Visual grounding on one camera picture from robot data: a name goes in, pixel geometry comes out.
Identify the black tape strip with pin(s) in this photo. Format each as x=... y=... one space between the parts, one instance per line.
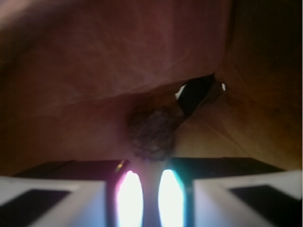
x=196 y=92

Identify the brown paper bag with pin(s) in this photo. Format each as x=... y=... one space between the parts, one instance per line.
x=72 y=71

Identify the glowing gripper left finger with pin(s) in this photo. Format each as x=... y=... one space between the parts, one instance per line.
x=73 y=194

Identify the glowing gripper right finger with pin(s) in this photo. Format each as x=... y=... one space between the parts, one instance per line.
x=229 y=192

